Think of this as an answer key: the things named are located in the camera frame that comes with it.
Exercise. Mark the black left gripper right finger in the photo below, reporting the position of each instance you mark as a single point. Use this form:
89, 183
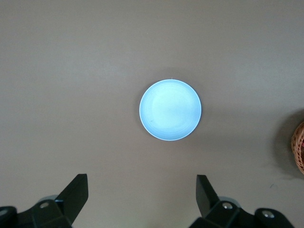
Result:
206, 199

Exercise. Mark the brown wicker basket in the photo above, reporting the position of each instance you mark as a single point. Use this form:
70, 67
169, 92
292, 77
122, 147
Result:
298, 147

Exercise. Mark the light blue round plate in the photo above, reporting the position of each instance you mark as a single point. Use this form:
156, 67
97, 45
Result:
170, 110

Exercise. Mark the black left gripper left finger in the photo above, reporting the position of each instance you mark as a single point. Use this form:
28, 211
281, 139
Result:
71, 199

